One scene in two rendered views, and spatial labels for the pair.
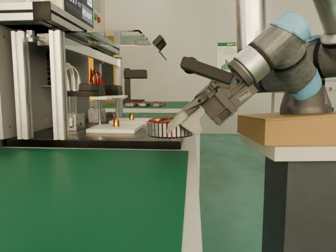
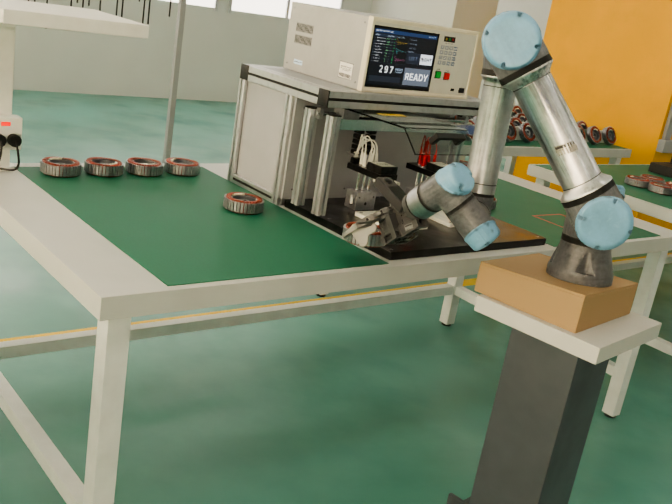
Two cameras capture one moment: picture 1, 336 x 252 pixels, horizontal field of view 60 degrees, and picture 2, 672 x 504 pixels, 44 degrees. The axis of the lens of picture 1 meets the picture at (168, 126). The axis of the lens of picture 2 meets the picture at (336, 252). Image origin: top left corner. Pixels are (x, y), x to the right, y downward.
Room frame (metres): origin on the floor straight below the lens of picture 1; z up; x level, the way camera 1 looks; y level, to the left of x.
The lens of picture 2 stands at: (-0.80, -1.31, 1.36)
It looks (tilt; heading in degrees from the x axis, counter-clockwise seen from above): 17 degrees down; 44
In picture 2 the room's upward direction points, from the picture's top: 10 degrees clockwise
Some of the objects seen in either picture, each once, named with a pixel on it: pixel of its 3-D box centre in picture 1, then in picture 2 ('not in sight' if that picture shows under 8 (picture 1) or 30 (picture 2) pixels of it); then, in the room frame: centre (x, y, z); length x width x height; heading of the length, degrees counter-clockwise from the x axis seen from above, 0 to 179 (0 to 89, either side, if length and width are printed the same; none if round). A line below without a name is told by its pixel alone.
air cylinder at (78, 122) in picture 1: (73, 121); (360, 198); (0.96, 0.31, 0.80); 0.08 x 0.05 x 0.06; 175
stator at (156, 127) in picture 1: (171, 127); (365, 234); (0.65, -0.01, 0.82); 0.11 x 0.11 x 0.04
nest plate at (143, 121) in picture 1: (131, 120); (449, 216); (1.19, 0.15, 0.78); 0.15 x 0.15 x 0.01; 85
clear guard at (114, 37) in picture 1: (113, 47); (408, 130); (0.96, 0.18, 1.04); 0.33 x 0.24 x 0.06; 85
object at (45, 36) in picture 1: (49, 39); (347, 112); (0.88, 0.35, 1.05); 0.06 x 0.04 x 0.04; 175
